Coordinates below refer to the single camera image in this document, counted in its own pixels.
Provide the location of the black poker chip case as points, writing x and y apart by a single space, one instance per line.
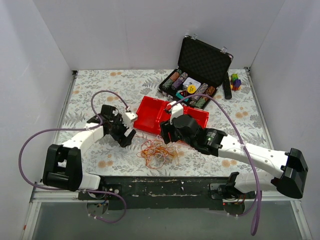
203 63

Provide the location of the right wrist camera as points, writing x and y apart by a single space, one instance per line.
175 110

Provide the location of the red compartment tray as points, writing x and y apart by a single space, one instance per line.
151 112

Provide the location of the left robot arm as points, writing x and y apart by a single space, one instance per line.
63 164

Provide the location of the colourful block toy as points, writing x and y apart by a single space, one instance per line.
235 82

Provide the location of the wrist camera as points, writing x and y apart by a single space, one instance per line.
129 117
175 110

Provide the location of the white card deck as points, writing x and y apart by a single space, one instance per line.
190 81

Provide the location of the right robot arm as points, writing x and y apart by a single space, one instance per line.
282 171

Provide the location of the orange black chip row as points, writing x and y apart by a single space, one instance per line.
208 93

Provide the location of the teal plastic piece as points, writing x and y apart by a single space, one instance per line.
178 95

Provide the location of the green poker chip row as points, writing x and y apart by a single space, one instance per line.
169 82

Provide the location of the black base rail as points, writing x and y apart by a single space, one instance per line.
142 192

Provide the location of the purple poker chip row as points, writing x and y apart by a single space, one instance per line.
179 81

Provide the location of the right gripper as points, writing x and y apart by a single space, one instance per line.
165 132

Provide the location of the black remote control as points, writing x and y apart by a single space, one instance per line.
227 87

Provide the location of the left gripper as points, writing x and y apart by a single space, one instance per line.
122 136

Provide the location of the yellow dealer button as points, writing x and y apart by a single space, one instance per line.
191 89

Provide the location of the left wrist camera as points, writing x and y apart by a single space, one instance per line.
129 117

